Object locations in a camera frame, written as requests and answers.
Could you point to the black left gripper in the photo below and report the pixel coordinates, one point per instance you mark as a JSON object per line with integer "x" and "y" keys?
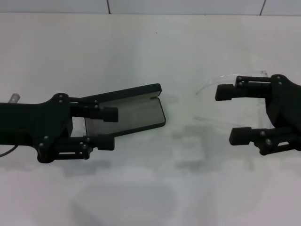
{"x": 35, "y": 122}

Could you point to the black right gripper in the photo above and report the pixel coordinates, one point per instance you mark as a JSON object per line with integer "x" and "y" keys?
{"x": 285, "y": 106}

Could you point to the clear white glasses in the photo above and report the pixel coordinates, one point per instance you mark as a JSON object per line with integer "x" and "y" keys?
{"x": 262, "y": 115}

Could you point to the black glasses case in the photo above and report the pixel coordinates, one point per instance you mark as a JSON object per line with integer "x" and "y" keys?
{"x": 138, "y": 115}

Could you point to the silver cylindrical connector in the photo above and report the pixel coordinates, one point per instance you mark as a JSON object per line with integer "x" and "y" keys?
{"x": 14, "y": 98}

